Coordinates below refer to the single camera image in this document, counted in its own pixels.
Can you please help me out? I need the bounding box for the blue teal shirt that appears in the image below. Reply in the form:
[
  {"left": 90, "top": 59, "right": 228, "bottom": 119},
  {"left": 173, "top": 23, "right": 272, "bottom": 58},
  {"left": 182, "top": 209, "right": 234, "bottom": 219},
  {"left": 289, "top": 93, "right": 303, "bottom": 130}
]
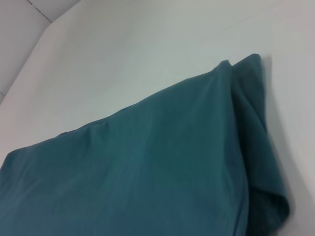
[{"left": 0, "top": 53, "right": 291, "bottom": 236}]

